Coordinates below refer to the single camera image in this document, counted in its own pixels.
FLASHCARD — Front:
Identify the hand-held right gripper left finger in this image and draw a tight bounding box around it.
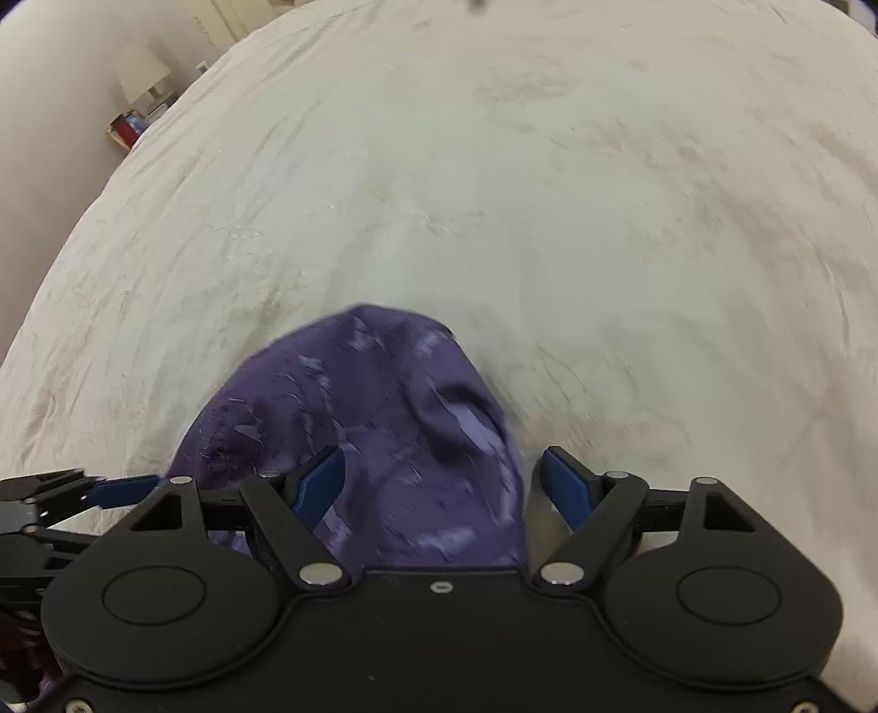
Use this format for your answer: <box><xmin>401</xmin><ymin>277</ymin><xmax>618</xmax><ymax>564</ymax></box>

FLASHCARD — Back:
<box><xmin>127</xmin><ymin>445</ymin><xmax>351</xmax><ymax>589</ymax></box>

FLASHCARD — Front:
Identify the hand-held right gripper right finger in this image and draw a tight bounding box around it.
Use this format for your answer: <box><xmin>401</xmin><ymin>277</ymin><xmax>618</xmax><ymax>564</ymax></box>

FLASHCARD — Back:
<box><xmin>528</xmin><ymin>445</ymin><xmax>756</xmax><ymax>589</ymax></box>

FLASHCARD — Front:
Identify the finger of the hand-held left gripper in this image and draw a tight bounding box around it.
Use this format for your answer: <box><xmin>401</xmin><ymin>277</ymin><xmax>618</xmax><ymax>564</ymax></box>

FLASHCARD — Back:
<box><xmin>0</xmin><ymin>469</ymin><xmax>164</xmax><ymax>525</ymax></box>
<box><xmin>0</xmin><ymin>528</ymin><xmax>93</xmax><ymax>573</ymax></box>

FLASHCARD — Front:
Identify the purple patterned hooded jacket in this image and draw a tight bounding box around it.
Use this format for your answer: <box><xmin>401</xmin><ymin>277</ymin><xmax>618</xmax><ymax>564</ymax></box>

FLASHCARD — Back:
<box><xmin>166</xmin><ymin>305</ymin><xmax>528</xmax><ymax>571</ymax></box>

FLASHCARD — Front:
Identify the cream bedspread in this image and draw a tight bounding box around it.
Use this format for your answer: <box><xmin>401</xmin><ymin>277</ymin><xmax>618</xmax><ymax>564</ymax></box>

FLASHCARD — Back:
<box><xmin>0</xmin><ymin>0</ymin><xmax>878</xmax><ymax>693</ymax></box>

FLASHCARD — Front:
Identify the cream shade table lamp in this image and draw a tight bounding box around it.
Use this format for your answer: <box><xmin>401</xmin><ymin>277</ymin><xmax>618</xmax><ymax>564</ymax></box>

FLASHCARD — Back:
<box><xmin>113</xmin><ymin>44</ymin><xmax>172</xmax><ymax>111</ymax></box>

